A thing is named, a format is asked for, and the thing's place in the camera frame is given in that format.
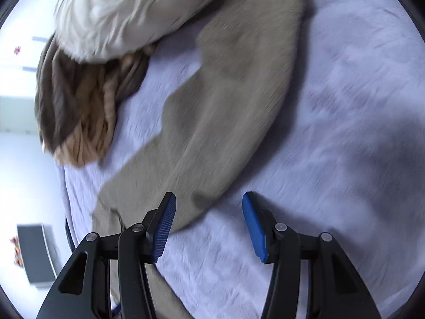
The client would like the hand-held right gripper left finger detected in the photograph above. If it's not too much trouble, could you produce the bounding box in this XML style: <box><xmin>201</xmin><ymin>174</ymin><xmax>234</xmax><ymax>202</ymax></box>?
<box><xmin>36</xmin><ymin>192</ymin><xmax>177</xmax><ymax>319</ymax></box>

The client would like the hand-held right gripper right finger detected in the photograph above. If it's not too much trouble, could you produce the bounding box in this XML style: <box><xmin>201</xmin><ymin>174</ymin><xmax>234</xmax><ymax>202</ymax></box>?
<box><xmin>242</xmin><ymin>191</ymin><xmax>382</xmax><ymax>319</ymax></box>

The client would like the olive green knit sweater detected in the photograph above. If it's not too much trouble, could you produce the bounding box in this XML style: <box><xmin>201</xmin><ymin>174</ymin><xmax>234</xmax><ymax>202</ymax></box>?
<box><xmin>91</xmin><ymin>0</ymin><xmax>314</xmax><ymax>319</ymax></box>

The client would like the lavender plush blanket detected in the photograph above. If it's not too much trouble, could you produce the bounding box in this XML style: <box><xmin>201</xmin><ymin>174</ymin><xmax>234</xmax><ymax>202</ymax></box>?
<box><xmin>58</xmin><ymin>0</ymin><xmax>425</xmax><ymax>319</ymax></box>

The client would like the brown and beige knit garment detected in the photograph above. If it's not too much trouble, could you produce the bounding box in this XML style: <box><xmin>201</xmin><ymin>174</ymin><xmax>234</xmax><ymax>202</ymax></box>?
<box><xmin>34</xmin><ymin>33</ymin><xmax>157</xmax><ymax>168</ymax></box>

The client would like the white crumpled garment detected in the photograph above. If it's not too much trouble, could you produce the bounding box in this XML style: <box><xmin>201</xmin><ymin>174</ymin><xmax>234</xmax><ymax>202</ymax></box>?
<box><xmin>53</xmin><ymin>0</ymin><xmax>246</xmax><ymax>64</ymax></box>

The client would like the wall-mounted grey screen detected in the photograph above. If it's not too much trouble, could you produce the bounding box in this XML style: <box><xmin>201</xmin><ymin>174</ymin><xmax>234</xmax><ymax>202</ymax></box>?
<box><xmin>17</xmin><ymin>224</ymin><xmax>60</xmax><ymax>288</ymax></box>

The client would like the red orange wall decoration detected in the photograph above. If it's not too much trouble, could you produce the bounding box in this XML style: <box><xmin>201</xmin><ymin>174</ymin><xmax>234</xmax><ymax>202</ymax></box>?
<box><xmin>9</xmin><ymin>236</ymin><xmax>24</xmax><ymax>268</ymax></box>

